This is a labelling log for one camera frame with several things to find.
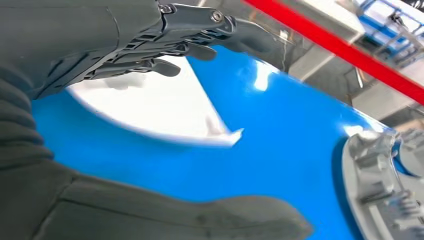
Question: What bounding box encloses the red barrier belt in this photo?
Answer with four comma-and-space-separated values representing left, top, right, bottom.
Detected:
243, 0, 424, 107

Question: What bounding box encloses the white desk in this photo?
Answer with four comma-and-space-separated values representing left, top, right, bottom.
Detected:
286, 0, 366, 82
351, 59, 424, 122

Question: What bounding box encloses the silver wheel hubcap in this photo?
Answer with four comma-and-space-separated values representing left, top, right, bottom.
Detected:
341, 127, 424, 240

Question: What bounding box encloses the blue metal shelf rack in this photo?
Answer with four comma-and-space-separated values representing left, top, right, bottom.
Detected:
31, 44, 415, 240
356, 0, 424, 65

